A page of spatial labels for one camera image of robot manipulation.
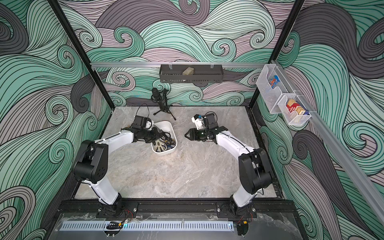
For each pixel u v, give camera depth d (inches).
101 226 27.4
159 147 37.4
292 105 25.9
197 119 31.5
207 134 26.7
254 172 17.7
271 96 32.7
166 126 41.4
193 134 30.0
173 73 37.2
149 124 34.3
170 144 37.4
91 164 18.9
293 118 24.9
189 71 35.8
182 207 30.1
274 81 32.9
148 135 32.1
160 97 39.5
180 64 36.0
